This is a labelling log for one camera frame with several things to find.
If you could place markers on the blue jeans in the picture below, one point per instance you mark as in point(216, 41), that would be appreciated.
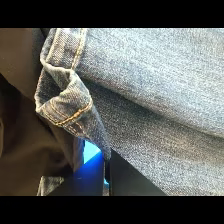
point(156, 93)

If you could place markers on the brown garment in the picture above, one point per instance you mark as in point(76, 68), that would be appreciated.
point(20, 140)

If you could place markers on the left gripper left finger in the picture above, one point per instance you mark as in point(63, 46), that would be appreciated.
point(90, 180)

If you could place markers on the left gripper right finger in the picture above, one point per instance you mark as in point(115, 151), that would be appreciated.
point(128, 183)

